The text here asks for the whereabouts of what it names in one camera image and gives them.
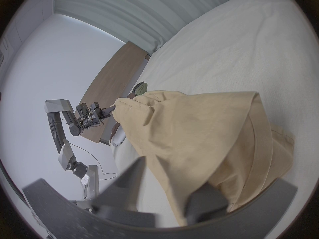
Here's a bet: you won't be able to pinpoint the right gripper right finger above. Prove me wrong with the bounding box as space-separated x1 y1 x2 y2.
184 183 229 225

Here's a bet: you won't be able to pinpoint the white garment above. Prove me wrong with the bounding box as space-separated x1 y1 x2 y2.
110 126 127 148

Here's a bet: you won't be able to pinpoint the bed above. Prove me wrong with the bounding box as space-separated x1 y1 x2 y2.
80 0 319 230

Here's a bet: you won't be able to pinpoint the brown garment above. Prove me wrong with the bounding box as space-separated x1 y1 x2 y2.
111 91 137 144

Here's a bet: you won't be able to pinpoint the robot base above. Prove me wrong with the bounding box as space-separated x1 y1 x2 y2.
70 165 101 215

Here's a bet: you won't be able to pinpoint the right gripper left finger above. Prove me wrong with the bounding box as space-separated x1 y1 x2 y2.
92 156 147 213

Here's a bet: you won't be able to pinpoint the black cable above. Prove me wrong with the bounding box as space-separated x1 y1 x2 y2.
68 142 118 182

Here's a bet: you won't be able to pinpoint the pale green curtain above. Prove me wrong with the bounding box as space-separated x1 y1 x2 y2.
53 0 240 53

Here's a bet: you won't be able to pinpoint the green garment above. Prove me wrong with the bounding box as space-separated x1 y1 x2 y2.
135 82 148 96

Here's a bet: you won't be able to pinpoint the tan shorts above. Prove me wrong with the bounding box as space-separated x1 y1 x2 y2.
113 91 295 226

